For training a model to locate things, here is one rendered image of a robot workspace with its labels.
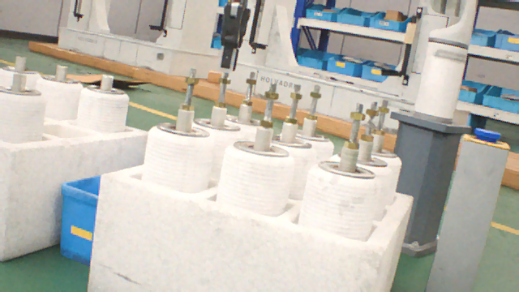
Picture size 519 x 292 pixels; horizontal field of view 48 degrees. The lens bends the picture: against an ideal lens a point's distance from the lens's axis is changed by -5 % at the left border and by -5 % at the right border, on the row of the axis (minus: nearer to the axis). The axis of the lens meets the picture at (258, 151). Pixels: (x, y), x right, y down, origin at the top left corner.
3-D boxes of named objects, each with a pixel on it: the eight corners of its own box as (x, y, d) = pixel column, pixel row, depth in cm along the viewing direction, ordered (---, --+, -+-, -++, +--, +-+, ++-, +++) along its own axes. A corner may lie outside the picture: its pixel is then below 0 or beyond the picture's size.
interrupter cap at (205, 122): (208, 122, 101) (209, 118, 101) (248, 132, 98) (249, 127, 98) (183, 123, 94) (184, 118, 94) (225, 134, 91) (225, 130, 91)
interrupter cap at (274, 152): (300, 160, 81) (301, 155, 81) (256, 159, 76) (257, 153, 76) (264, 146, 87) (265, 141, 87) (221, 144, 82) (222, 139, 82)
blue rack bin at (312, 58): (320, 69, 720) (323, 51, 716) (346, 75, 695) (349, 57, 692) (294, 64, 682) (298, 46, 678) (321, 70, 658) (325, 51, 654)
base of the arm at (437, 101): (423, 115, 142) (438, 45, 139) (457, 124, 136) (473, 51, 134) (405, 113, 135) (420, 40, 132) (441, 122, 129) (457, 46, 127)
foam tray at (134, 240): (199, 234, 121) (215, 147, 118) (391, 289, 109) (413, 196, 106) (86, 294, 84) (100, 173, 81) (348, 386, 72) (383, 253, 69)
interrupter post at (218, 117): (214, 126, 98) (217, 105, 97) (226, 129, 97) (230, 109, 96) (206, 126, 96) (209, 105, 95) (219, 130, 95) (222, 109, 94)
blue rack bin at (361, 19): (358, 29, 681) (361, 11, 678) (386, 34, 657) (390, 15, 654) (333, 22, 643) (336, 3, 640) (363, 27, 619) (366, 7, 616)
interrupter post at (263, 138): (273, 155, 81) (277, 130, 81) (259, 154, 80) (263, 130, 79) (262, 150, 83) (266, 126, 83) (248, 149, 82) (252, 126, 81)
